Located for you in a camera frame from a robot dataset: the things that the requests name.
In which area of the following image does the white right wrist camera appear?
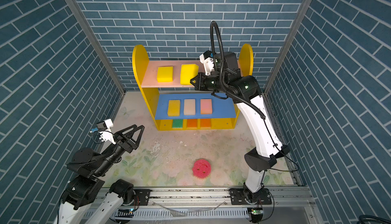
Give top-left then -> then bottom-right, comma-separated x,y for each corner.
200,51 -> 215,76

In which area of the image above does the green sponge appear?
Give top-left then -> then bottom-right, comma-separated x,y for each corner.
172,119 -> 183,128

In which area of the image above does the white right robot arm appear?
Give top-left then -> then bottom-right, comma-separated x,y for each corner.
190,51 -> 289,204

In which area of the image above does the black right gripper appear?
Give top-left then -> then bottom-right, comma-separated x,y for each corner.
190,71 -> 229,93

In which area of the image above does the pink round scrubber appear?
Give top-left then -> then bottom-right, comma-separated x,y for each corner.
192,159 -> 211,179

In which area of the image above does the pink rectangular sponge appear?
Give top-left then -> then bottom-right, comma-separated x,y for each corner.
200,99 -> 213,115

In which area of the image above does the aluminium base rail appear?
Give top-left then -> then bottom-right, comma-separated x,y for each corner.
60,185 -> 315,209

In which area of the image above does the orange sponge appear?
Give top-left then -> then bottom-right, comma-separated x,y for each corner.
186,119 -> 198,129

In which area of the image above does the aluminium left corner post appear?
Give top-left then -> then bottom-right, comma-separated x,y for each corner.
65,0 -> 126,95

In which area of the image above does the yellow pink blue wooden shelf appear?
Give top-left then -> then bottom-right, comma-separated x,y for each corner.
132,45 -> 239,131

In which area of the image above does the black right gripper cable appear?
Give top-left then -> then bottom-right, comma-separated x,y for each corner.
209,21 -> 266,119

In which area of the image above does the beige sponge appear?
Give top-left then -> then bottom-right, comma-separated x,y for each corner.
183,99 -> 196,116

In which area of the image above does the small yellow sponge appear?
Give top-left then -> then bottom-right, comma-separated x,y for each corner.
157,66 -> 174,83
180,64 -> 199,85

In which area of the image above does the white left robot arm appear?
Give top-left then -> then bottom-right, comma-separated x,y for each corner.
54,122 -> 150,224

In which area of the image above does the aluminium right corner post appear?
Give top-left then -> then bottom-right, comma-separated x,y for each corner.
264,0 -> 312,94

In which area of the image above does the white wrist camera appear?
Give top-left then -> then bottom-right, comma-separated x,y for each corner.
89,119 -> 116,145
200,51 -> 215,76

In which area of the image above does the white perforated cable tray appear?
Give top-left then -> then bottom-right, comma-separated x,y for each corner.
110,208 -> 249,221

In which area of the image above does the aluminium corner post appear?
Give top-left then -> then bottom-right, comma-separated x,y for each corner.
264,0 -> 312,94
65,0 -> 126,95

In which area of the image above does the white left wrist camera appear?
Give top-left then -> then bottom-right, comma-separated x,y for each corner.
89,119 -> 116,145

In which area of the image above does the textured yellow sponge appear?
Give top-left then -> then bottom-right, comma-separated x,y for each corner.
167,100 -> 181,117

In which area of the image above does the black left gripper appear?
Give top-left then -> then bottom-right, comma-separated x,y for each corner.
93,124 -> 144,179

